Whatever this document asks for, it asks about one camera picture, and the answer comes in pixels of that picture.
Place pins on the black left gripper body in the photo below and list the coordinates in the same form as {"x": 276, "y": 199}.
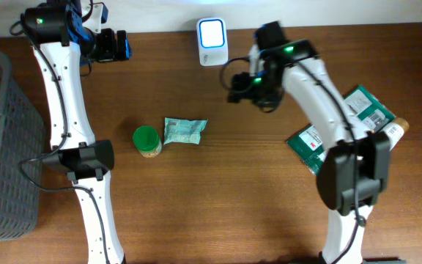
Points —
{"x": 105, "y": 45}

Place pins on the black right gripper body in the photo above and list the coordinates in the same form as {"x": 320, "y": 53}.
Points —
{"x": 265, "y": 89}

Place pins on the green 3M package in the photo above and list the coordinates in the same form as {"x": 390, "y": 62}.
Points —
{"x": 307, "y": 143}

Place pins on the green lid jar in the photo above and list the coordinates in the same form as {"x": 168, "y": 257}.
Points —
{"x": 147, "y": 141}

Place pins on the light green tissue pack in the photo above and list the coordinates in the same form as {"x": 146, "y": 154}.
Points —
{"x": 183, "y": 131}

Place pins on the white bamboo print tube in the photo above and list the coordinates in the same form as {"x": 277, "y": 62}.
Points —
{"x": 395, "y": 130}

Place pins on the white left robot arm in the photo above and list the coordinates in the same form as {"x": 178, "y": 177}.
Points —
{"x": 65, "y": 38}

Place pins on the white barcode scanner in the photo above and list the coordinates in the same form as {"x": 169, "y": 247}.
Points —
{"x": 212, "y": 42}

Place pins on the grey plastic mesh basket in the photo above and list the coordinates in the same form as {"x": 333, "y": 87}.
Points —
{"x": 22, "y": 136}

